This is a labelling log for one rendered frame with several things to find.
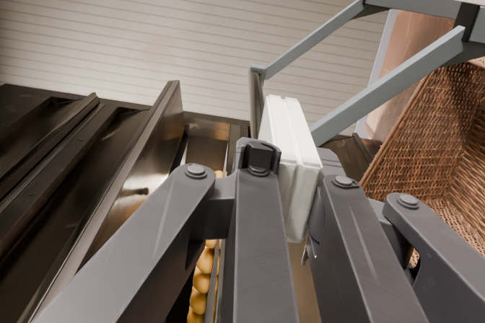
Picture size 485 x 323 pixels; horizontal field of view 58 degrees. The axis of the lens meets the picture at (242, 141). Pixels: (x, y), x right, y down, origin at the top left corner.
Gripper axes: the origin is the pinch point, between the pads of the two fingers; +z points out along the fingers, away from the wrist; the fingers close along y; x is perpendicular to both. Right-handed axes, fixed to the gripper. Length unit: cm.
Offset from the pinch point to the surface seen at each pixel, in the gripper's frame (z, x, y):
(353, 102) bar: 38.0, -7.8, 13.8
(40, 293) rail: 32, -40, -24
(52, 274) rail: 36, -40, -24
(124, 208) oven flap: 61, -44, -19
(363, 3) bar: 85, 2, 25
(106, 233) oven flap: 50, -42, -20
